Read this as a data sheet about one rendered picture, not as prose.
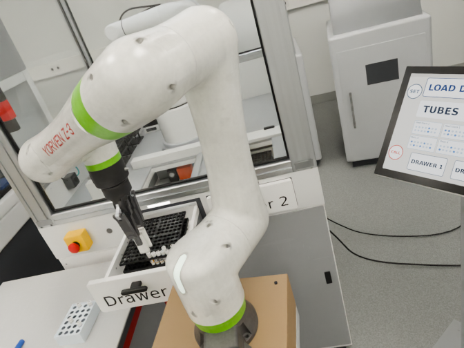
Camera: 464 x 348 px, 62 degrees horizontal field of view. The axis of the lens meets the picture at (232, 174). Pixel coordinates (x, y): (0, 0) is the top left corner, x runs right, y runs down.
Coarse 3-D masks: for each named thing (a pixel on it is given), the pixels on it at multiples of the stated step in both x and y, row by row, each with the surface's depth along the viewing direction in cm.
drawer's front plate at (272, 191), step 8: (264, 184) 126; (272, 184) 125; (280, 184) 125; (288, 184) 125; (264, 192) 126; (272, 192) 126; (280, 192) 126; (288, 192) 126; (208, 200) 129; (264, 200) 128; (272, 200) 128; (280, 200) 128; (288, 200) 128; (272, 208) 129; (280, 208) 129; (288, 208) 129
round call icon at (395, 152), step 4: (392, 144) 106; (396, 144) 105; (392, 148) 105; (396, 148) 104; (400, 148) 103; (404, 148) 103; (388, 152) 106; (392, 152) 105; (396, 152) 104; (400, 152) 103; (388, 156) 106; (392, 156) 105; (396, 156) 104; (400, 156) 103; (396, 160) 104; (400, 160) 103
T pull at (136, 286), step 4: (140, 280) 104; (132, 284) 103; (136, 284) 103; (140, 284) 103; (132, 288) 102; (136, 288) 101; (140, 288) 101; (144, 288) 101; (124, 292) 102; (128, 292) 101; (132, 292) 101; (136, 292) 101; (140, 292) 101
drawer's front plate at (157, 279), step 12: (120, 276) 105; (132, 276) 104; (144, 276) 103; (156, 276) 103; (168, 276) 103; (96, 288) 106; (108, 288) 106; (120, 288) 106; (156, 288) 105; (168, 288) 105; (96, 300) 109; (108, 300) 108; (132, 300) 108; (144, 300) 108; (156, 300) 108
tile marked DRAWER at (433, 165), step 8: (416, 160) 100; (424, 160) 98; (432, 160) 97; (440, 160) 95; (408, 168) 101; (416, 168) 99; (424, 168) 98; (432, 168) 96; (440, 168) 95; (440, 176) 95
